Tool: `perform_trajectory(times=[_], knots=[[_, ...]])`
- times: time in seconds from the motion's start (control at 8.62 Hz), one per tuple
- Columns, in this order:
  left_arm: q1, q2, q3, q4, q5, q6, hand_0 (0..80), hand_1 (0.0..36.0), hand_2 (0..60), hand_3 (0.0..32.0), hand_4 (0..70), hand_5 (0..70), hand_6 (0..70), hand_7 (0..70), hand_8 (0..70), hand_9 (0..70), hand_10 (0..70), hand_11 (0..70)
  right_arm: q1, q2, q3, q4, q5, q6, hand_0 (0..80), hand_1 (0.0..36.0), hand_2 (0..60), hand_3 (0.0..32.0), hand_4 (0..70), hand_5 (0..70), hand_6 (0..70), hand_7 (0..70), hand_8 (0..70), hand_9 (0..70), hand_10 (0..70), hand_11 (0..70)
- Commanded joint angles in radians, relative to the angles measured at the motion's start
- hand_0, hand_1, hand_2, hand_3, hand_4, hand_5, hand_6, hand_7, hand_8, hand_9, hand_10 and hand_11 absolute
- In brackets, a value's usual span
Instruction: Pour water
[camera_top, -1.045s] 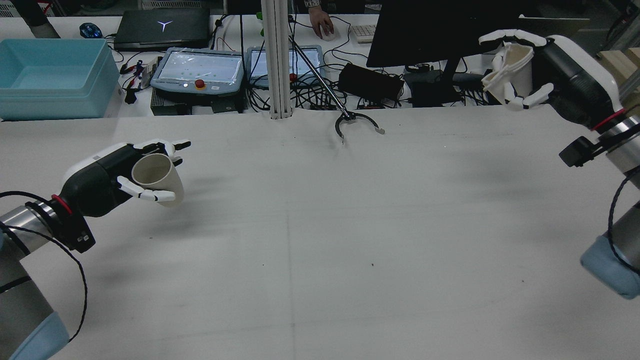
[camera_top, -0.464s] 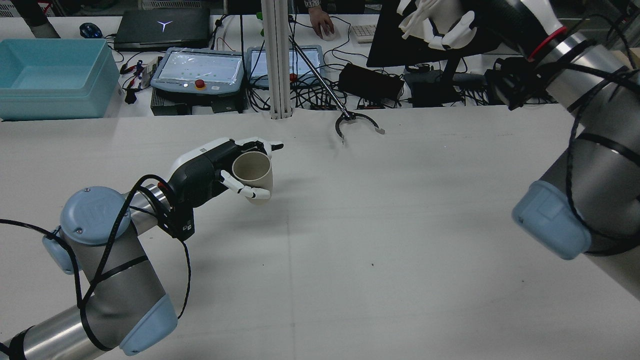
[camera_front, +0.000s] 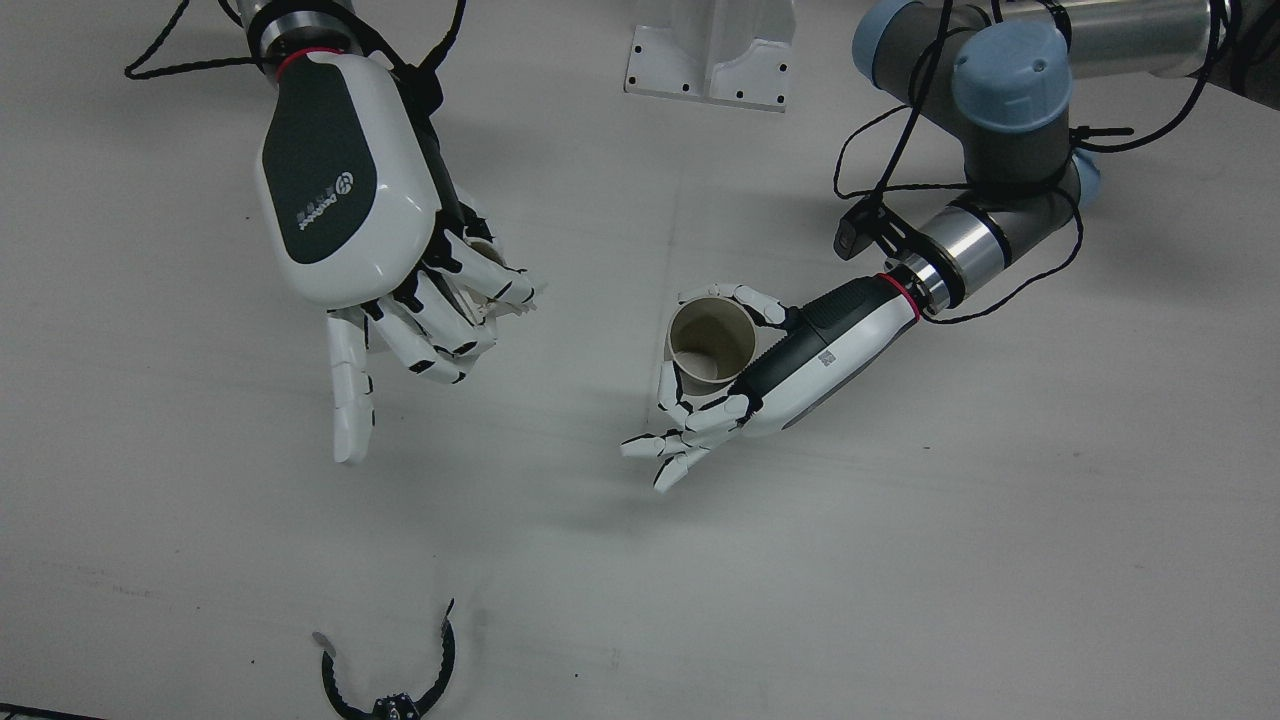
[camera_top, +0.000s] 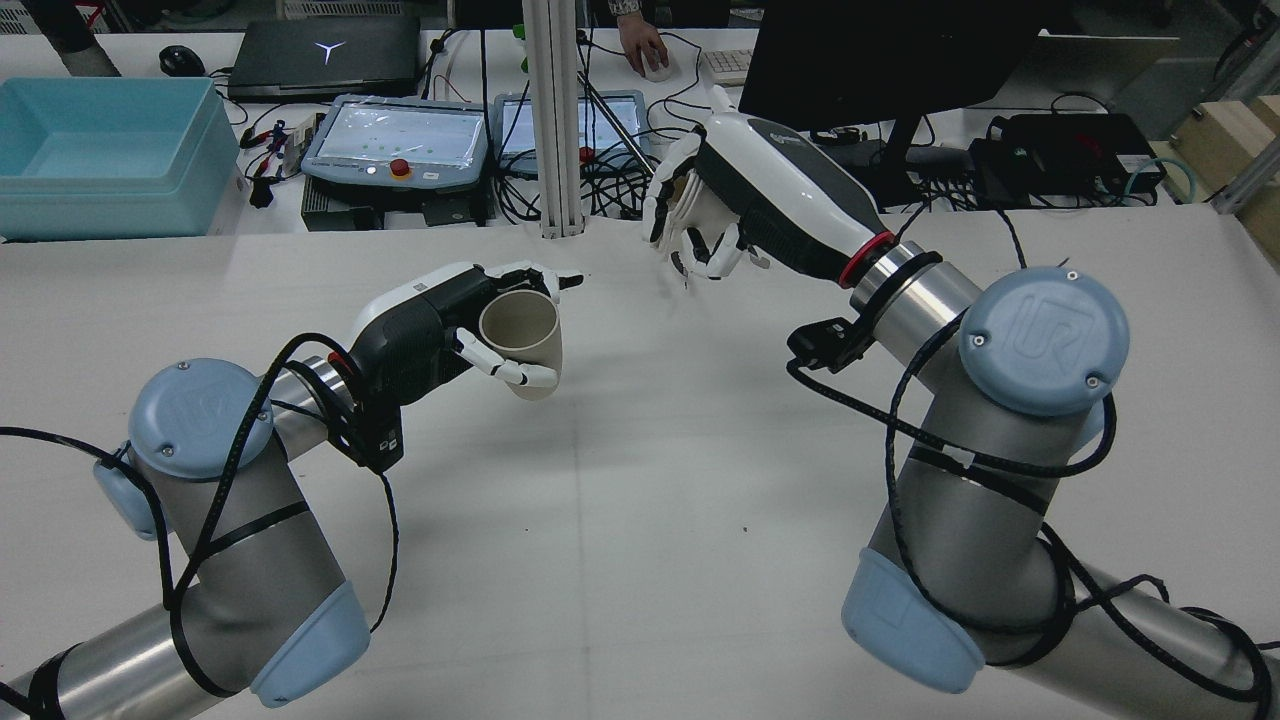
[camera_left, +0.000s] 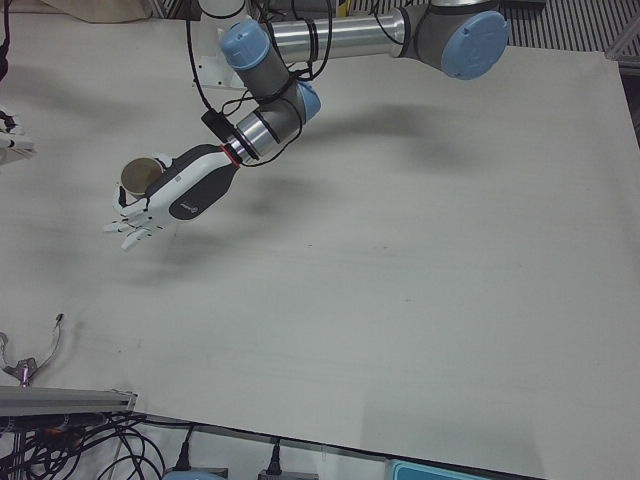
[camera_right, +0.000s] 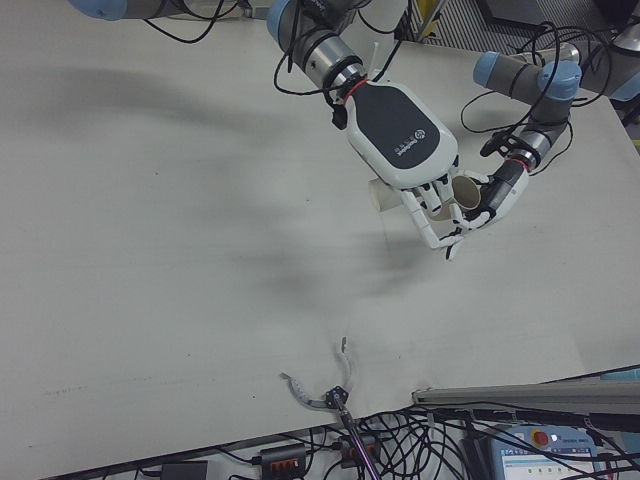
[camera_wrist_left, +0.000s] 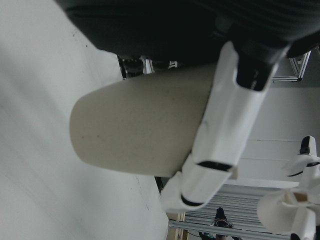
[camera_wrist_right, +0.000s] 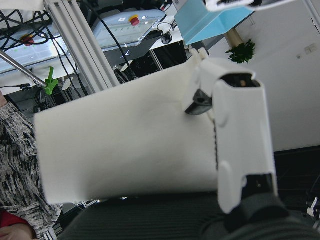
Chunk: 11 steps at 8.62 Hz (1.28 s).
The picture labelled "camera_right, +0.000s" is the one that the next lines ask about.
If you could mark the white paper cup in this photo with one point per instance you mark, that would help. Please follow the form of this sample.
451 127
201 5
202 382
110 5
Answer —
382 196

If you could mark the beige paper cup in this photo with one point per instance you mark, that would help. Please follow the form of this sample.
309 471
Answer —
467 195

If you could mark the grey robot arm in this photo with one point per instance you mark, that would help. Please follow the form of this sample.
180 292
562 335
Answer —
320 50
550 82

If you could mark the black monitor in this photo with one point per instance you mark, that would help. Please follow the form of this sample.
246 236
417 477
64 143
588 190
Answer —
510 9

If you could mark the reacher grabber stick tool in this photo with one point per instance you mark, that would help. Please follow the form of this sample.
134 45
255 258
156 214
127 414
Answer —
345 405

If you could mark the black hub with orange ports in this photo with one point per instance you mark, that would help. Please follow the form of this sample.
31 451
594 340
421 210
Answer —
282 456
356 445

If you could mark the teach pendant with red button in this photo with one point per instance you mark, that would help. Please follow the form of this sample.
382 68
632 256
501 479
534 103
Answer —
545 452

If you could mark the black power adapter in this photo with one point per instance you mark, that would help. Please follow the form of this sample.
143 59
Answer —
184 471

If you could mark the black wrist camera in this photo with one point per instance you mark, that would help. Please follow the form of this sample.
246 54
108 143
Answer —
495 145
339 116

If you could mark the aluminium profile rail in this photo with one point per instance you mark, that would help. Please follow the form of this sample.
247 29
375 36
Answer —
525 392

